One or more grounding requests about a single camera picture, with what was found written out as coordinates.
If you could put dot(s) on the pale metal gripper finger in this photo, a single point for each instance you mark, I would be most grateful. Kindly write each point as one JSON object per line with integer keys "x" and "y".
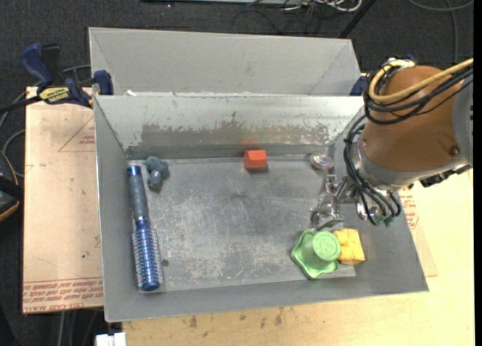
{"x": 330, "y": 190}
{"x": 327, "y": 217}

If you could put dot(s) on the shiny round metal object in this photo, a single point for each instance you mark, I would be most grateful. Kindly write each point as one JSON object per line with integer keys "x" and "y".
{"x": 321, "y": 161}

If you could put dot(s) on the green plastic cup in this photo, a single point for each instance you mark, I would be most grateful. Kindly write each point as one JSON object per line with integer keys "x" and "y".
{"x": 316, "y": 252}

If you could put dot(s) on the yellow toy block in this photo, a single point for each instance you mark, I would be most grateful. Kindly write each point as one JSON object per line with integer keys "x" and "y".
{"x": 352, "y": 248}

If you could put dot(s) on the red block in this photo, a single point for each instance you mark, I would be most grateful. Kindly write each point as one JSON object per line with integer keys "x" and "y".
{"x": 255, "y": 159}

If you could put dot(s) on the grey metal bin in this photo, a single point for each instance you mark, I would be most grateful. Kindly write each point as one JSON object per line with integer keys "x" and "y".
{"x": 233, "y": 216}

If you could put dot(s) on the grey-blue lumpy toy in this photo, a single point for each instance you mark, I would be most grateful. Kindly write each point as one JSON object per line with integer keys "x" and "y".
{"x": 155, "y": 175}

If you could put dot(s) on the blue round hairbrush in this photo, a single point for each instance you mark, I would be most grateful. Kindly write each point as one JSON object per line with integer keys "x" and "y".
{"x": 145, "y": 246}

